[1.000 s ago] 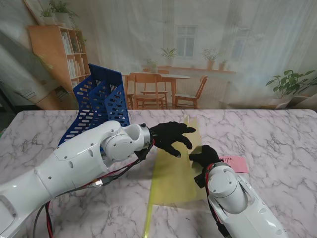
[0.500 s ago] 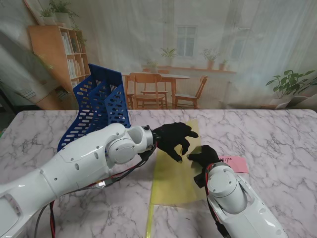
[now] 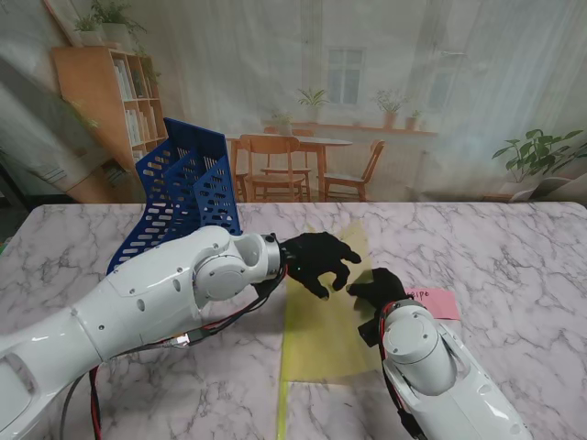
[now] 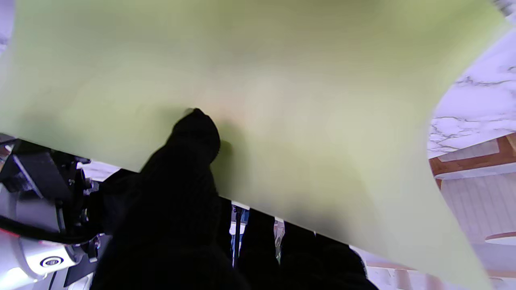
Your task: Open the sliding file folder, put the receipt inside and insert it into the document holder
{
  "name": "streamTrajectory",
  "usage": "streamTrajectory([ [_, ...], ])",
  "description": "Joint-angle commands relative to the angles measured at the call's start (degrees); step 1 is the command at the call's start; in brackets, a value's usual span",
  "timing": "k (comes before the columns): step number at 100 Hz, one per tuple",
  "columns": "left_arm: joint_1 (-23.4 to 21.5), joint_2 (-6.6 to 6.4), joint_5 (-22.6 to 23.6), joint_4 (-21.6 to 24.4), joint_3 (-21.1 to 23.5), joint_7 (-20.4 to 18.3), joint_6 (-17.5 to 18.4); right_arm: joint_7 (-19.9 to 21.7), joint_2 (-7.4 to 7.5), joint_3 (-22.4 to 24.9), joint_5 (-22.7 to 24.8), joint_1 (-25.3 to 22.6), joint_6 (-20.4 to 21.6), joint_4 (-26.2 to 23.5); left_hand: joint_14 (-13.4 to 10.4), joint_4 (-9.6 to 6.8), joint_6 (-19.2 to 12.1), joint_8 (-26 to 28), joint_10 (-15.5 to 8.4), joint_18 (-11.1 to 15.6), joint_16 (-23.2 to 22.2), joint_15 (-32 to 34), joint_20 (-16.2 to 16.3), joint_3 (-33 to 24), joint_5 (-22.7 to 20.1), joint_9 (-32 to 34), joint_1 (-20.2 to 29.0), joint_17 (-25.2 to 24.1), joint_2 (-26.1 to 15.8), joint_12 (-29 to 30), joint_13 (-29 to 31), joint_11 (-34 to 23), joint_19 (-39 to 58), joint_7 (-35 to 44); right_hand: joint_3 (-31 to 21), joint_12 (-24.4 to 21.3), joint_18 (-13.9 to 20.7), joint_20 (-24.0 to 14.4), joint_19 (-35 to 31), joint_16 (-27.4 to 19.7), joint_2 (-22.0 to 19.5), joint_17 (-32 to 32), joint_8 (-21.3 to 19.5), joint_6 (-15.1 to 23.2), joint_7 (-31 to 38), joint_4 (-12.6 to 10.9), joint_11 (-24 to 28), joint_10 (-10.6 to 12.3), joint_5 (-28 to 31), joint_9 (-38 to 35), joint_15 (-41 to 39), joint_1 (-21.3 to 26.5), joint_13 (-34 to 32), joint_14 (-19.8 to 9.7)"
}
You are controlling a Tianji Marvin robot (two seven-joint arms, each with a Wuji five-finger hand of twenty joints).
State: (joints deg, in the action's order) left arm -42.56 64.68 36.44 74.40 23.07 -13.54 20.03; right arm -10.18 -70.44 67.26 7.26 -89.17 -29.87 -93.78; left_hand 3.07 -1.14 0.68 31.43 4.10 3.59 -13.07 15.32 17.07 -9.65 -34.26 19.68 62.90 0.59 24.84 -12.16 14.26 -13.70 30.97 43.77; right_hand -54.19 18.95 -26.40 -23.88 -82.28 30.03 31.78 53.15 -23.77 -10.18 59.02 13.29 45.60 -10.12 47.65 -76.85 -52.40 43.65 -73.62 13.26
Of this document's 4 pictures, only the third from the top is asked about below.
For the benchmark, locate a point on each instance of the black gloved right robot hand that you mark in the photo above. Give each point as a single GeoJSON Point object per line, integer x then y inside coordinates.
{"type": "Point", "coordinates": [383, 289]}

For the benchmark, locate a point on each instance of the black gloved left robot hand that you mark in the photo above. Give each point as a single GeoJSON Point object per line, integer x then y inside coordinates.
{"type": "Point", "coordinates": [316, 259]}

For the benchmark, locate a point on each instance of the yellow-green translucent file folder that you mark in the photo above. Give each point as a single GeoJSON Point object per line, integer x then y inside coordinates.
{"type": "Point", "coordinates": [321, 339]}

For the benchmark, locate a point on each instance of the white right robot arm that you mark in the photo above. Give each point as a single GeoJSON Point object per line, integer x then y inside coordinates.
{"type": "Point", "coordinates": [440, 366]}

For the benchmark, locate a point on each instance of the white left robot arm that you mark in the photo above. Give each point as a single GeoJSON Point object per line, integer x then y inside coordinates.
{"type": "Point", "coordinates": [151, 298]}

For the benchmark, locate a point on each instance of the pink paper receipt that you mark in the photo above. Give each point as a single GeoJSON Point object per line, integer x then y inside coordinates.
{"type": "Point", "coordinates": [435, 304]}

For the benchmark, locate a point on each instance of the blue perforated plastic file rack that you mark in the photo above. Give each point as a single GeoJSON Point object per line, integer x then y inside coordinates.
{"type": "Point", "coordinates": [151, 220]}

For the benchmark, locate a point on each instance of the printed room scene backdrop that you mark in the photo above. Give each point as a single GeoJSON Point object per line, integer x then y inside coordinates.
{"type": "Point", "coordinates": [275, 69]}

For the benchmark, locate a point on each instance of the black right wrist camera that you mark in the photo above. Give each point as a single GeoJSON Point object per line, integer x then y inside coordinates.
{"type": "Point", "coordinates": [369, 332]}

